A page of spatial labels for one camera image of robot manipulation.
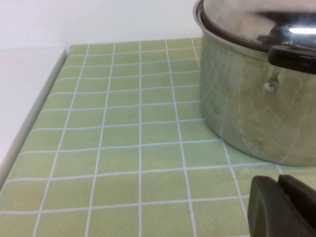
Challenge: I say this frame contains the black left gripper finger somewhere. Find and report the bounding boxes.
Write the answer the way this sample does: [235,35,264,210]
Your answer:
[247,174,316,237]

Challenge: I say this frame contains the stainless steel pot, black handles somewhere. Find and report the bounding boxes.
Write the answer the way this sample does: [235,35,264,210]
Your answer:
[192,0,316,167]

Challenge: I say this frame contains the stainless steel pot lid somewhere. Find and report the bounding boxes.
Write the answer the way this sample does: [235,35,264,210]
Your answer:
[197,0,316,54]

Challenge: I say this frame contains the green checked tablecloth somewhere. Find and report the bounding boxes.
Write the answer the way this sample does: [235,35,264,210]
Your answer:
[0,37,316,237]

